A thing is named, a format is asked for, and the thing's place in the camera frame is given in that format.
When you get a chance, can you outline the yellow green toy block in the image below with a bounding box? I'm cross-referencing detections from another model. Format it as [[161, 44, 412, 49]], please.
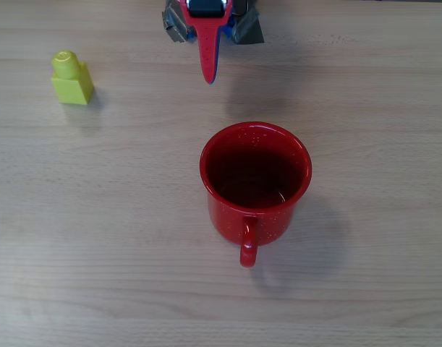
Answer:
[[50, 49, 95, 106]]

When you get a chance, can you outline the red speckled enamel mug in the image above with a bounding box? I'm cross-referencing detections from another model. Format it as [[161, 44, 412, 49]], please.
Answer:
[[200, 121, 313, 269]]

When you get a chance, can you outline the grey duct tape patch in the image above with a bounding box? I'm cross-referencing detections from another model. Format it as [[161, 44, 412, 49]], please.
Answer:
[[223, 0, 265, 46], [161, 0, 199, 44]]

